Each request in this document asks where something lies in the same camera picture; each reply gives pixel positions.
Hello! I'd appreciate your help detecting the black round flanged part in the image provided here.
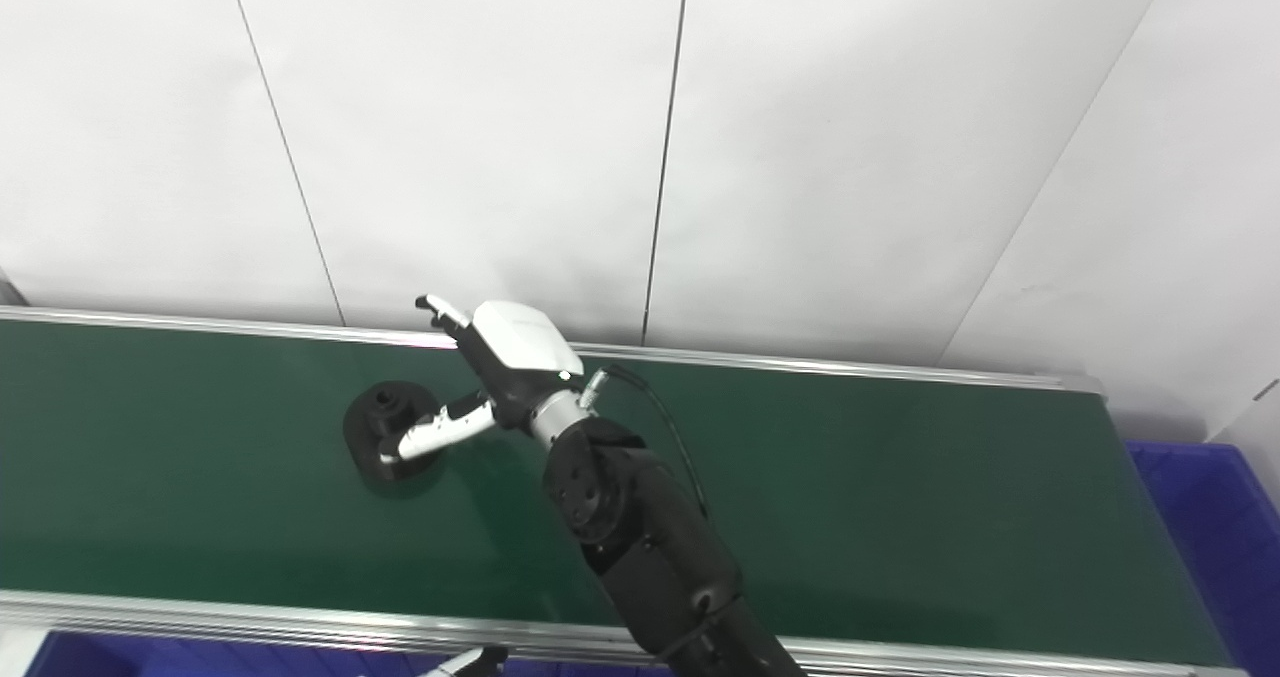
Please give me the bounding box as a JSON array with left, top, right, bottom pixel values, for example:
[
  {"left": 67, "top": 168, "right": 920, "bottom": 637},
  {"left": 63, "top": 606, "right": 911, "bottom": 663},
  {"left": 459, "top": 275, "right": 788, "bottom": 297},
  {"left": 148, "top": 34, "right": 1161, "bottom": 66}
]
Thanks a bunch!
[{"left": 342, "top": 380, "right": 452, "bottom": 487}]

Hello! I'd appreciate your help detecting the empty blue plastic bin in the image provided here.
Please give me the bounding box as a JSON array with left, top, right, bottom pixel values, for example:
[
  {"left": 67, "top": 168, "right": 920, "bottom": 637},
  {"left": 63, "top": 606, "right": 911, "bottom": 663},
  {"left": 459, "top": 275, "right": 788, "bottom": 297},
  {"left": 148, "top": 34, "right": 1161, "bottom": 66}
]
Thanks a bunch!
[{"left": 1124, "top": 441, "right": 1280, "bottom": 677}]

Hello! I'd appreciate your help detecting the green conveyor belt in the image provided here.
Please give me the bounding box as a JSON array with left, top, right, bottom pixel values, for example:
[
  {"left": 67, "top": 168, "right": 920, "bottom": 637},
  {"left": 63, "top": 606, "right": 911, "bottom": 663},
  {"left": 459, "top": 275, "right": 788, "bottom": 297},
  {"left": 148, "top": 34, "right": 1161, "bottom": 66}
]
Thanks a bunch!
[
  {"left": 0, "top": 318, "right": 1232, "bottom": 667},
  {"left": 0, "top": 305, "right": 1248, "bottom": 677}
]

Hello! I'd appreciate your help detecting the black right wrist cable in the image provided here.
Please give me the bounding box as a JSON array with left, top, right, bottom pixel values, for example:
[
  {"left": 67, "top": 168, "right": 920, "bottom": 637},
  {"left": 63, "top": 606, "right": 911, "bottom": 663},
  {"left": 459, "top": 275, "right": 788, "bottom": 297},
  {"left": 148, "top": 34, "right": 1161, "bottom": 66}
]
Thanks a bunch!
[{"left": 580, "top": 361, "right": 712, "bottom": 520}]

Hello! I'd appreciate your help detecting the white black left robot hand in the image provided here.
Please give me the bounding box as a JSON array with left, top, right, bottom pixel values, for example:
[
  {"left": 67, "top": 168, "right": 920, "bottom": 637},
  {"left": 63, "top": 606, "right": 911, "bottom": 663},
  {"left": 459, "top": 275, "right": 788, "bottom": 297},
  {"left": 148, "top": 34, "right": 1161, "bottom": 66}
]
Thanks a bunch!
[{"left": 414, "top": 644, "right": 512, "bottom": 677}]

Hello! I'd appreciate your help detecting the blue bin with white rings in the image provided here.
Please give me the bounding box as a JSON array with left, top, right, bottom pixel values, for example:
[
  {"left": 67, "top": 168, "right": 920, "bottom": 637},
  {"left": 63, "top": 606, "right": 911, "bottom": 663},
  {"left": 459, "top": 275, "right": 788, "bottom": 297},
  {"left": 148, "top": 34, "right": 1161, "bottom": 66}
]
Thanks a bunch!
[{"left": 24, "top": 631, "right": 421, "bottom": 677}]

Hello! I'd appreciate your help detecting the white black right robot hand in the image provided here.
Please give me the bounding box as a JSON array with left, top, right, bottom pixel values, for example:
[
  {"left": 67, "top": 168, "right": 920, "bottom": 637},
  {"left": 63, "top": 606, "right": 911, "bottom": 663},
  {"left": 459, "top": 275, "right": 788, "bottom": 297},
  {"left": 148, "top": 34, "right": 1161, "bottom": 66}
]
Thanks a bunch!
[{"left": 377, "top": 293, "right": 588, "bottom": 466}]

